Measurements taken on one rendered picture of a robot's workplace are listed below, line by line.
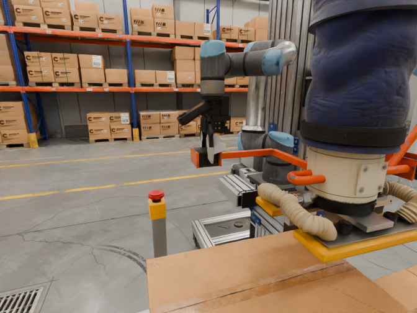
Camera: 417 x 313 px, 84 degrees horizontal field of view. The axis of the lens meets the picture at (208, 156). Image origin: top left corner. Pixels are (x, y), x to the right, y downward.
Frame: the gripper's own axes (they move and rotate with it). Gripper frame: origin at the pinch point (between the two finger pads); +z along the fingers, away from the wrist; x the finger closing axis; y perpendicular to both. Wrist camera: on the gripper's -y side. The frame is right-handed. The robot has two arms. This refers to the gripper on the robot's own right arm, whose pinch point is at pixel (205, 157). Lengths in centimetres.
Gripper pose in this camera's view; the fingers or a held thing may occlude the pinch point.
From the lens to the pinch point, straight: 76.9
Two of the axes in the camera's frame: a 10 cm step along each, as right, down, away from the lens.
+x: -2.8, -2.5, 9.2
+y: 9.6, -0.7, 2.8
